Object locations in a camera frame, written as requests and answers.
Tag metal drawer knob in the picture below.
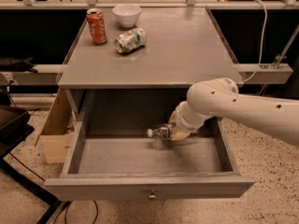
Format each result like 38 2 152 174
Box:
148 189 157 201

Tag orange soda can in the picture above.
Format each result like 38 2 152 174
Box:
86 8 107 45

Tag open grey top drawer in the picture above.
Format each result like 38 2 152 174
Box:
45 119 255 201

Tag black floor cable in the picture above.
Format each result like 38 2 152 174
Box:
52 199 99 224

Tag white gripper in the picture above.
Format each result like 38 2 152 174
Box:
168 101 211 141

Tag grey cabinet with top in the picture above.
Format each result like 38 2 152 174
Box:
59 7 242 136

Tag crushed green white can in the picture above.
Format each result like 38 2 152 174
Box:
114 28 147 54

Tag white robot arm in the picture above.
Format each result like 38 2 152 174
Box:
169 77 299 147

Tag cardboard box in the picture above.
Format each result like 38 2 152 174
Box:
39 90 73 163

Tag black chair frame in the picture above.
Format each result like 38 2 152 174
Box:
0 94 63 224

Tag clear plastic water bottle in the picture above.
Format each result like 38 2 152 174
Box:
147 123 200 142

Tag white bowl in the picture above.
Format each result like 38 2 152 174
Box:
112 4 141 27

